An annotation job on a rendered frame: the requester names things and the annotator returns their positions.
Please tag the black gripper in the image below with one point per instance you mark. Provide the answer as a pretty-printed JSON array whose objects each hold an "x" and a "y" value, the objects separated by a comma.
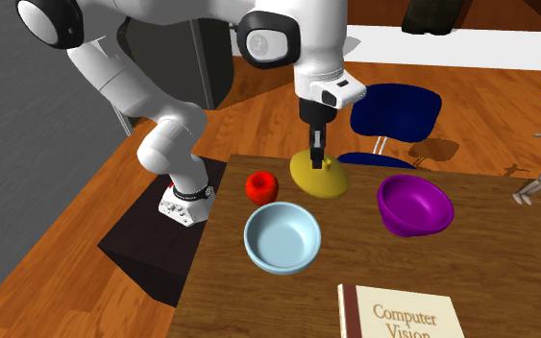
[{"x": 316, "y": 112}]

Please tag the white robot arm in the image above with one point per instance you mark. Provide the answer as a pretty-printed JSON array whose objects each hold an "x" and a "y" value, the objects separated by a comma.
[{"x": 176, "y": 117}]

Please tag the yellow bowl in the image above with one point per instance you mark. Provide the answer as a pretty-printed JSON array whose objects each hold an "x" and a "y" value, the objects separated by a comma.
[{"x": 322, "y": 181}]

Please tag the dark robot stand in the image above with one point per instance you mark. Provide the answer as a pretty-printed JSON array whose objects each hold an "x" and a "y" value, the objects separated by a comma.
[{"x": 157, "y": 243}]

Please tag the brown wooden table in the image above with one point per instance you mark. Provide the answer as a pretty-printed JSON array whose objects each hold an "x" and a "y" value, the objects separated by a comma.
[{"x": 485, "y": 276}]

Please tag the red apple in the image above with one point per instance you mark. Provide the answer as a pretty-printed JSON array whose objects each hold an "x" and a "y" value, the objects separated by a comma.
[{"x": 261, "y": 188}]

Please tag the purple bowl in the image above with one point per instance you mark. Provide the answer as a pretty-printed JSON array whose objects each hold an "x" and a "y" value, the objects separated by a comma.
[{"x": 415, "y": 206}]

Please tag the cream book with brown spine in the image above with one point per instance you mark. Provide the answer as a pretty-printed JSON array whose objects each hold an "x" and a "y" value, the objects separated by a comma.
[{"x": 401, "y": 318}]

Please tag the blue chair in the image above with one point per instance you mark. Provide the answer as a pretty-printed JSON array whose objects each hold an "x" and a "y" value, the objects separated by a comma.
[{"x": 396, "y": 112}]

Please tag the dark grey cabinet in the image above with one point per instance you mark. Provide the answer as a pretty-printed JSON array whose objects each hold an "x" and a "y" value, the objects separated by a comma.
[{"x": 176, "y": 61}]

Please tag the light blue bowl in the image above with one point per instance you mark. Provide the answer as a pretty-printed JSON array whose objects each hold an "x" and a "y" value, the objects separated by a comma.
[{"x": 283, "y": 239}]

